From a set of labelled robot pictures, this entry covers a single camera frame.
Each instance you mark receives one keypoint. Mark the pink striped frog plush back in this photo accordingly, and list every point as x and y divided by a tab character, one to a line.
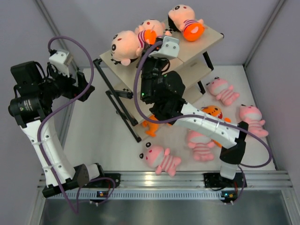
222	90

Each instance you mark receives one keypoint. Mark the pink striped frog plush front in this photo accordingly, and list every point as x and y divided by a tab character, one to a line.
160	159

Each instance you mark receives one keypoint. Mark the pink striped frog plush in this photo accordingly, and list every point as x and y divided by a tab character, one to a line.
222	90
253	117
200	145
160	159

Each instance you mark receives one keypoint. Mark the pink striped frog plush right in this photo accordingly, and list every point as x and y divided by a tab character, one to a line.
253	117

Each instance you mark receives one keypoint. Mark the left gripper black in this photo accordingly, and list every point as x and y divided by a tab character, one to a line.
71	90

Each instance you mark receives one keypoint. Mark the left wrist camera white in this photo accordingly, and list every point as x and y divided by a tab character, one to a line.
61	60

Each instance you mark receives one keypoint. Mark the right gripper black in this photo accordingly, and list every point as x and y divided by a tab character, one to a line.
158	61

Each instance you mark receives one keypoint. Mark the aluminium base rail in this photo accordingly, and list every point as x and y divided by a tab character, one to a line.
186	179

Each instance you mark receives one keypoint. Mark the boy doll on shelf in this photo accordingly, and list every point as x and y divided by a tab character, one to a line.
182	18

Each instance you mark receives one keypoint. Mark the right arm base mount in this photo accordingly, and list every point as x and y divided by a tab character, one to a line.
215	181

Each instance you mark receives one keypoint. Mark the slotted cable duct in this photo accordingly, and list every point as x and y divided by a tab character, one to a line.
119	194

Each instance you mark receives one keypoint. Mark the beige three-tier shelf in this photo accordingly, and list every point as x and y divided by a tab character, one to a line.
193	64

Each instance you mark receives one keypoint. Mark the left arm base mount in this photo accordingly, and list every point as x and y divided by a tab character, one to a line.
105	182

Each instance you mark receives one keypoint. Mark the orange shark plush on floor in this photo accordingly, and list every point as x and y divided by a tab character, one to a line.
215	111

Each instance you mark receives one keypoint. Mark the boy doll orange shorts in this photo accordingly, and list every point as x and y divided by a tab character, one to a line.
156	25

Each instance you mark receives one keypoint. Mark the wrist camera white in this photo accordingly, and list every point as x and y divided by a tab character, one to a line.
61	60
168	49

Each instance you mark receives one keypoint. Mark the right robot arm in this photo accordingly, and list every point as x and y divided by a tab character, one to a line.
164	92

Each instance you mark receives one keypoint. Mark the orange shark plush under shelf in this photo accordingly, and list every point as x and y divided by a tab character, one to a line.
152	128

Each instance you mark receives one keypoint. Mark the pink striped frog plush middle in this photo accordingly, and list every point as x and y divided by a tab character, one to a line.
200	145

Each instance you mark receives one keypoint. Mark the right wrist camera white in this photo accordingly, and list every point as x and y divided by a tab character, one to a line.
168	49

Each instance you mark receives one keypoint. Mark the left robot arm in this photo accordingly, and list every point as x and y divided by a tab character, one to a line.
35	91

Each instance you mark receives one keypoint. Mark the black-haired boy doll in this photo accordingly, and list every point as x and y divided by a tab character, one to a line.
127	46

